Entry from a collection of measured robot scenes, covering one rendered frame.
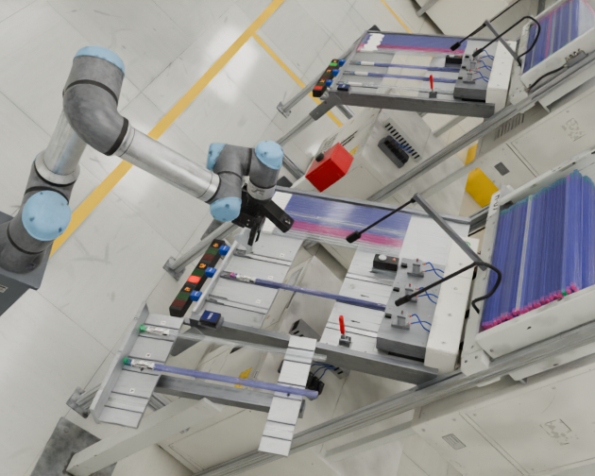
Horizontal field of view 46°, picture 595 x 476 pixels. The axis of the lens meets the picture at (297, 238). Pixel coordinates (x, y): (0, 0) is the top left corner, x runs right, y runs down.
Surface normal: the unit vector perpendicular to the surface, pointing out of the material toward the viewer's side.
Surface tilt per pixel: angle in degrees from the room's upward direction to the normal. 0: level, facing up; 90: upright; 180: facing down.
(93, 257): 0
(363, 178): 90
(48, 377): 0
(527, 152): 90
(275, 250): 44
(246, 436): 90
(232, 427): 90
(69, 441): 0
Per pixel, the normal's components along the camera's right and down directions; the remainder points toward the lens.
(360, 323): -0.02, -0.78
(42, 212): 0.64, -0.33
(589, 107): -0.31, 0.61
